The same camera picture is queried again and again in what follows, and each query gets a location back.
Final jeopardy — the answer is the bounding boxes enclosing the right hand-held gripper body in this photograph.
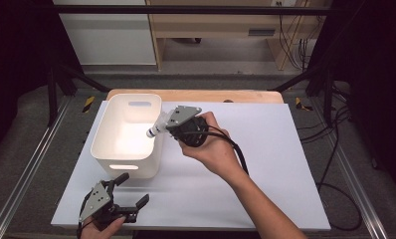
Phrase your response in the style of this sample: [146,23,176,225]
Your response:
[165,105,210,148]

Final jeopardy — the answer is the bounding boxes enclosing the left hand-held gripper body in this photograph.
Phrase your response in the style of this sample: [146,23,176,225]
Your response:
[78,180,139,232]

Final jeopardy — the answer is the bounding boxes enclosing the white plastic storage bin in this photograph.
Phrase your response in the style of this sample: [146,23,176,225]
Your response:
[90,93,165,180]

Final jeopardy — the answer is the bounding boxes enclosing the person's left hand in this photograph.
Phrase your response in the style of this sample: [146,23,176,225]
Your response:
[81,216,127,239]

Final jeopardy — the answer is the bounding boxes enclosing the person's right hand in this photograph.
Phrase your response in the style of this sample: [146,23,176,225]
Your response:
[179,111,251,187]

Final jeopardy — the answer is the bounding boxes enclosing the wooden desk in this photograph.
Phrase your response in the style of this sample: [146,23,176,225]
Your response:
[145,0,333,72]

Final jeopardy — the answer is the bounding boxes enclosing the black metal stand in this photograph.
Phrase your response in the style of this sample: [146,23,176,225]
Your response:
[47,62,111,127]
[271,63,337,127]

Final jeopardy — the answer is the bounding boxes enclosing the white cabinet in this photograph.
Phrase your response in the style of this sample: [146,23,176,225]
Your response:
[53,0,158,67]

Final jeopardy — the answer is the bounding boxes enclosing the black curtain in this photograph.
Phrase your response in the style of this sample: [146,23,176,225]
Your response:
[313,0,396,200]
[0,0,86,163]

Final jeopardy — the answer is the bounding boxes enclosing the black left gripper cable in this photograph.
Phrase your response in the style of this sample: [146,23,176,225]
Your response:
[76,191,95,239]

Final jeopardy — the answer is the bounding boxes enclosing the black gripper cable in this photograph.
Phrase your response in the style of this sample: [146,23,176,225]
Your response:
[182,123,250,176]
[76,191,95,239]

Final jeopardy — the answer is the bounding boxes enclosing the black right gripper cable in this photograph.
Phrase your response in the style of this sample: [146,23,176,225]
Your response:
[182,123,250,176]

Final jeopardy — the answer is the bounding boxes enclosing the aluminium floor rail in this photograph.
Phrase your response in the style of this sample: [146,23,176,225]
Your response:
[0,96,73,239]
[308,97,390,239]

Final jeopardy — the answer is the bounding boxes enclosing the black horizontal frame bar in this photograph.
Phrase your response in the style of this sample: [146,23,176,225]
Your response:
[51,4,334,16]

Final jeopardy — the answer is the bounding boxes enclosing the black hanging cables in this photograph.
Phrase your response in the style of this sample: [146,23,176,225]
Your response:
[277,1,317,72]

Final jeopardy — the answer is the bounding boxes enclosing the black looped cable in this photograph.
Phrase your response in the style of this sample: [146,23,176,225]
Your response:
[316,182,363,232]

